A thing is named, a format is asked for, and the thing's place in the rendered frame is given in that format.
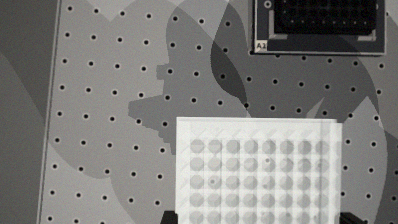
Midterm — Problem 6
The white well plate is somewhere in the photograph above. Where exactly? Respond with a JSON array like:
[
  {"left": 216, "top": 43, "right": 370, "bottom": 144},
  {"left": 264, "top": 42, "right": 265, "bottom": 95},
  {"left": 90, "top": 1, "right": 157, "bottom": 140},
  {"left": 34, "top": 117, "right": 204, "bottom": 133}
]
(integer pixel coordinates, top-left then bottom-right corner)
[{"left": 175, "top": 117, "right": 342, "bottom": 224}]

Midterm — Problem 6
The black well plate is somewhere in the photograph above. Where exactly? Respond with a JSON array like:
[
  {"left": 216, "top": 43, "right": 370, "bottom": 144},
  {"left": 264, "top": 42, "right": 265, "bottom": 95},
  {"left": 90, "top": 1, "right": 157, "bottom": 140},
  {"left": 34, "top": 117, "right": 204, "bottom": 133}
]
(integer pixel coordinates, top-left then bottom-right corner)
[{"left": 274, "top": 0, "right": 376, "bottom": 35}]

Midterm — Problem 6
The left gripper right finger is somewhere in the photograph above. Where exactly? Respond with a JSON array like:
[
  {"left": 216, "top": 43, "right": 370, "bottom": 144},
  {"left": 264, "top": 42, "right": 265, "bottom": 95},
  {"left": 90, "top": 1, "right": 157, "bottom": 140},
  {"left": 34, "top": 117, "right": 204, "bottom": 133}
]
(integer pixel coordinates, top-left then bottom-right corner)
[{"left": 339, "top": 212, "right": 367, "bottom": 224}]

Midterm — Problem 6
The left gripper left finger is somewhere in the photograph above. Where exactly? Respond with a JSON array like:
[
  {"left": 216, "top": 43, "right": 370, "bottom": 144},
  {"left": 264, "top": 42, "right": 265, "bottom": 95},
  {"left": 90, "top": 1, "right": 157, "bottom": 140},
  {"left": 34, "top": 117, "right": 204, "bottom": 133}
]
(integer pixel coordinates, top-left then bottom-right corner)
[{"left": 160, "top": 211, "right": 178, "bottom": 224}]

